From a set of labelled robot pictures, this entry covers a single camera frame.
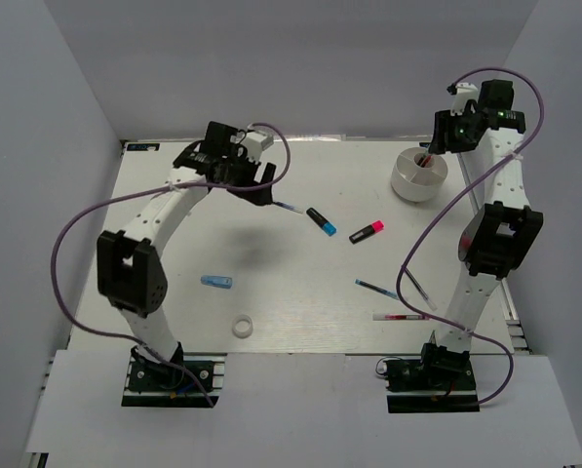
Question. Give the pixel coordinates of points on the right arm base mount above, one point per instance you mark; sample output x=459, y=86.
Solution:
x=438, y=381

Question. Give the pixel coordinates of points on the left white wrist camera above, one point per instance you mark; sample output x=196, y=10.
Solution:
x=256, y=141

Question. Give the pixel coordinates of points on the white round divided container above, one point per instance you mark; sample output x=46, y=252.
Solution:
x=414, y=182

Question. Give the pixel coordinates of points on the red pen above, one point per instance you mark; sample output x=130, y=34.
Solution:
x=398, y=317
x=426, y=160

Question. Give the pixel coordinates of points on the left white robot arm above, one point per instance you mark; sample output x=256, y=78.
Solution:
x=130, y=273

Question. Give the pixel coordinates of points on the blue correction tape dispenser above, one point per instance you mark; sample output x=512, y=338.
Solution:
x=215, y=281

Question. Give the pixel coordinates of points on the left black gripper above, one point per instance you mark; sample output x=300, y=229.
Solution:
x=260, y=196

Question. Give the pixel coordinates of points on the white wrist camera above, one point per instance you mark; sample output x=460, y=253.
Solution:
x=461, y=93
x=256, y=141

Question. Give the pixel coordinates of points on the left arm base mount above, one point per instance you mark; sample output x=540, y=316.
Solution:
x=147, y=387

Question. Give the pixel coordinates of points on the black highlighter pink cap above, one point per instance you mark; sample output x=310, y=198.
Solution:
x=366, y=232

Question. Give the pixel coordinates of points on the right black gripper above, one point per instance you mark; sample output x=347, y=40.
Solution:
x=444, y=123

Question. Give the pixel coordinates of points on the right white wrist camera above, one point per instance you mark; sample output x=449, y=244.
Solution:
x=461, y=93

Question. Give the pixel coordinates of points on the black highlighter blue cap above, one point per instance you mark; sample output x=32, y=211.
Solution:
x=321, y=221

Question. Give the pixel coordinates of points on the dark purple ink pen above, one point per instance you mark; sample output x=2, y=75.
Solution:
x=425, y=296

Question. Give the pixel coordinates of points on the blue pen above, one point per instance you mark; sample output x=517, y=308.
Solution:
x=288, y=207
x=376, y=289

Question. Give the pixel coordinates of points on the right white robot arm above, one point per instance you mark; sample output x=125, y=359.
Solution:
x=500, y=235

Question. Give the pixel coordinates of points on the white tape roll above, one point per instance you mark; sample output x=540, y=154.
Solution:
x=242, y=326

